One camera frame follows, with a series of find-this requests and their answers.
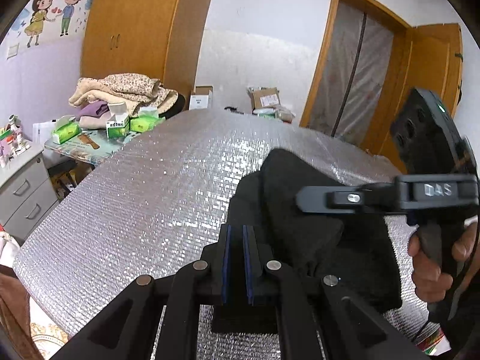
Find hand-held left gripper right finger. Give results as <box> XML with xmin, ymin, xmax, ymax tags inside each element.
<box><xmin>243</xmin><ymin>226</ymin><xmax>428</xmax><ymax>360</ymax></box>

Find brown cardboard box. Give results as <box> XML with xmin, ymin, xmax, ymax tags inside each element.
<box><xmin>247</xmin><ymin>87</ymin><xmax>282</xmax><ymax>110</ymax></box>

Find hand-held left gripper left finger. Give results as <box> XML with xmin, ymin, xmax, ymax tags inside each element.
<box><xmin>50</xmin><ymin>225</ymin><xmax>230</xmax><ymax>360</ymax></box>

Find wooden door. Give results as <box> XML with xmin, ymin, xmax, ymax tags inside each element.
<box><xmin>375</xmin><ymin>23</ymin><xmax>464</xmax><ymax>166</ymax></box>

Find clear plastic door curtain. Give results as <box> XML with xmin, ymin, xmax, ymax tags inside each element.
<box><xmin>311</xmin><ymin>2</ymin><xmax>394</xmax><ymax>145</ymax></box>

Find black pants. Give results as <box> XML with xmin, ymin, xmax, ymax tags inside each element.
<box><xmin>210</xmin><ymin>149</ymin><xmax>404</xmax><ymax>332</ymax></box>

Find wooden wardrobe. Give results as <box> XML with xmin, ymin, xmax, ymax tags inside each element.
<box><xmin>80</xmin><ymin>0</ymin><xmax>220</xmax><ymax>111</ymax></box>

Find green tissue pack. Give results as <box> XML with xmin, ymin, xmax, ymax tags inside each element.
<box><xmin>130</xmin><ymin>114</ymin><xmax>166</xmax><ymax>134</ymax></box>
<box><xmin>52</xmin><ymin>115</ymin><xmax>82</xmax><ymax>144</ymax></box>

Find brown blanket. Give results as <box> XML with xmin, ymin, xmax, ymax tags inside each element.
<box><xmin>0</xmin><ymin>264</ymin><xmax>44</xmax><ymax>360</ymax></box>

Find black cable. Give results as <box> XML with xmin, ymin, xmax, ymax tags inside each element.
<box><xmin>414</xmin><ymin>262</ymin><xmax>473</xmax><ymax>342</ymax></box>

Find wooden door frame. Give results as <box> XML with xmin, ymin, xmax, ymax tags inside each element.
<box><xmin>298</xmin><ymin>0</ymin><xmax>413</xmax><ymax>147</ymax></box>

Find wooden comb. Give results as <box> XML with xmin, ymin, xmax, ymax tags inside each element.
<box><xmin>77</xmin><ymin>133</ymin><xmax>101</xmax><ymax>151</ymax></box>

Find cartoon couple wall sticker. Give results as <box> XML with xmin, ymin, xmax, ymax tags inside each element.
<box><xmin>7</xmin><ymin>0</ymin><xmax>102</xmax><ymax>49</ymax></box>

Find black cloth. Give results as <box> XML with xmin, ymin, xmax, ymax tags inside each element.
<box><xmin>161</xmin><ymin>94</ymin><xmax>187</xmax><ymax>119</ymax></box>

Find purple cloth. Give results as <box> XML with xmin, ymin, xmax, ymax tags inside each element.
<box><xmin>77</xmin><ymin>100</ymin><xmax>111</xmax><ymax>119</ymax></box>

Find green and white medicine box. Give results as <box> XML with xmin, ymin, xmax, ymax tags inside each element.
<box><xmin>106</xmin><ymin>118</ymin><xmax>131</xmax><ymax>139</ymax></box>

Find grey drawer cabinet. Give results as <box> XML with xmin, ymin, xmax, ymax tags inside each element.
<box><xmin>0</xmin><ymin>142</ymin><xmax>61</xmax><ymax>246</ymax></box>

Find person's right hand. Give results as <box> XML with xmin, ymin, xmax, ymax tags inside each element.
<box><xmin>409</xmin><ymin>217</ymin><xmax>480</xmax><ymax>302</ymax></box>

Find silver foil mat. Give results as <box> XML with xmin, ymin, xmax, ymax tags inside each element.
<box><xmin>13</xmin><ymin>109</ymin><xmax>451</xmax><ymax>360</ymax></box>

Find white cardboard box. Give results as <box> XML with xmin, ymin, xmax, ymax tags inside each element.
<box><xmin>188</xmin><ymin>85</ymin><xmax>214</xmax><ymax>110</ymax></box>

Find person's right forearm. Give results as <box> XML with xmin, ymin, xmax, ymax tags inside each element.
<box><xmin>440</xmin><ymin>289</ymin><xmax>480</xmax><ymax>360</ymax></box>

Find pile of plastic bags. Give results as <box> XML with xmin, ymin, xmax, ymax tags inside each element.
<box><xmin>253</xmin><ymin>107</ymin><xmax>295</xmax><ymax>122</ymax></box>

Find group of toiletry bottles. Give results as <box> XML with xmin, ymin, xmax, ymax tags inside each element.
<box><xmin>0</xmin><ymin>114</ymin><xmax>34</xmax><ymax>167</ymax></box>

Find beige floral blanket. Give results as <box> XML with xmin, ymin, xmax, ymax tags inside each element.
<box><xmin>68</xmin><ymin>73</ymin><xmax>179</xmax><ymax>115</ymax></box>

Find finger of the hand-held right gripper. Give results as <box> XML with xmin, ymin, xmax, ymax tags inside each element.
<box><xmin>295</xmin><ymin>182</ymin><xmax>404</xmax><ymax>214</ymax></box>

